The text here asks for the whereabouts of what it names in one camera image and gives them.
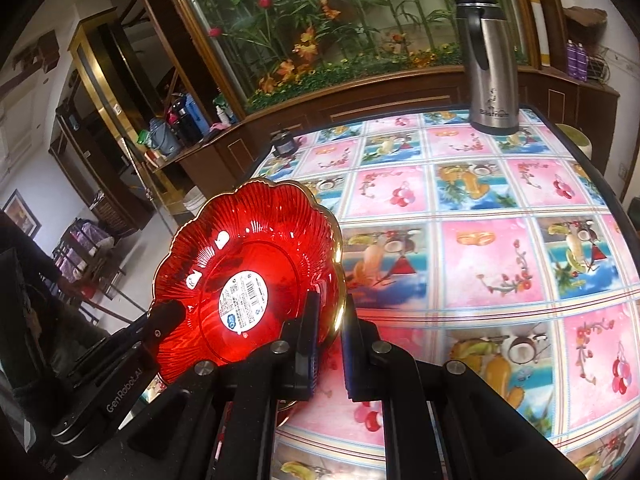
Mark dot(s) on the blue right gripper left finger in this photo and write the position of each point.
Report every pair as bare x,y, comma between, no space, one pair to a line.
298,370

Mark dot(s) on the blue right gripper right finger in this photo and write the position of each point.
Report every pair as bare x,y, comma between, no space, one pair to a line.
368,361

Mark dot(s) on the red plastic dish with label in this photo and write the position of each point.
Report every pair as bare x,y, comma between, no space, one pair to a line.
242,268

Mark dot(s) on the colourful fruit pattern tablecloth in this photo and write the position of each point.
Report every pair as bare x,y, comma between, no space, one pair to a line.
498,251

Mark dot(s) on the white plastic bucket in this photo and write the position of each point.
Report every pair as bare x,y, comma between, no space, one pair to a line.
194,200

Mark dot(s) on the small black jar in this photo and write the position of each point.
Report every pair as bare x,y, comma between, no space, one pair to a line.
283,143

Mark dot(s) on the stainless steel thermos jug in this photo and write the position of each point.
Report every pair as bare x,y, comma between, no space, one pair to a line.
489,62

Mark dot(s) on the purple bottles pair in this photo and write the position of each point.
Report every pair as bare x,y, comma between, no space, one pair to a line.
576,61

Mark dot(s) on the framed wall picture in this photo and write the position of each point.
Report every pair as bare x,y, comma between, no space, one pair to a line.
17,210

